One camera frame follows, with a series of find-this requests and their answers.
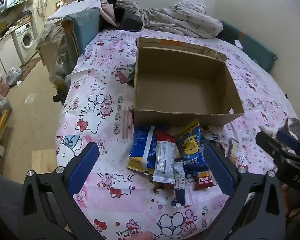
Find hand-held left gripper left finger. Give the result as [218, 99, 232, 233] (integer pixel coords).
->
[22, 141, 103, 240]

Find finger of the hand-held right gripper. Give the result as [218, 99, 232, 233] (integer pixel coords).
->
[255, 131, 288, 165]
[276, 129, 300, 159]

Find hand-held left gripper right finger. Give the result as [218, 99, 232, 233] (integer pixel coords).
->
[202, 142, 287, 240]

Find white red cartoon snack packet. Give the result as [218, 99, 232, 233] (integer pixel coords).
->
[185, 169, 217, 191]

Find beige patterned snack packet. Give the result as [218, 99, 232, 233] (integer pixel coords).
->
[227, 137, 239, 167]

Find yellow blue cartoon snack packet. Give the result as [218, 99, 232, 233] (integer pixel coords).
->
[175, 118, 209, 172]

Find white snack bar red end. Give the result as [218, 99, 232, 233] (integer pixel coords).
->
[152, 130, 176, 184]

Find blue snack packet white stripe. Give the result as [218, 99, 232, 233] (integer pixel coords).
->
[127, 126, 163, 173]

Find person's right hand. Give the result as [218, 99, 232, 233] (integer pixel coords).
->
[281, 184, 300, 228]

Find grey white cat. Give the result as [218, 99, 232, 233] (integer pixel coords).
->
[260, 117, 300, 142]

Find wooden board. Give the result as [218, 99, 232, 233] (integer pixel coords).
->
[31, 150, 58, 171]

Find pink cartoon printed bedsheet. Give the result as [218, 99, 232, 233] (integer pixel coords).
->
[55, 29, 300, 240]

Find person's dark grey clothing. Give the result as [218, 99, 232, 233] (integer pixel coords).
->
[0, 171, 73, 240]

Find teal mattress edge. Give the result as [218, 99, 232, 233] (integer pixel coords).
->
[219, 20, 278, 73]

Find clear plastic bag clutter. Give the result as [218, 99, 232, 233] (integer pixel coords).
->
[49, 52, 73, 91]

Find dark cloth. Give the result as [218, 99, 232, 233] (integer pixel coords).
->
[128, 64, 137, 86]

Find white plastic bag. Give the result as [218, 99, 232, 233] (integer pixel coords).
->
[5, 67, 23, 86]

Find cardboard box with lace cloth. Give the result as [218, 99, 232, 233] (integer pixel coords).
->
[35, 20, 66, 66]

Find white washing machine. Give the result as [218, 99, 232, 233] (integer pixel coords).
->
[12, 22, 38, 64]

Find white kitchen cabinets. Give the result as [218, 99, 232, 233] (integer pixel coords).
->
[0, 34, 18, 76]

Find white floral duvet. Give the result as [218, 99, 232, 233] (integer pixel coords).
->
[115, 0, 223, 39]

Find pink cloth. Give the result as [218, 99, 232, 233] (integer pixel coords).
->
[100, 0, 118, 28]

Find white flat board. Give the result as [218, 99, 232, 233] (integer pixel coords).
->
[47, 0, 103, 22]

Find white hanging towel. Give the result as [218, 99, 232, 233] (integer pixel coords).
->
[36, 0, 48, 18]

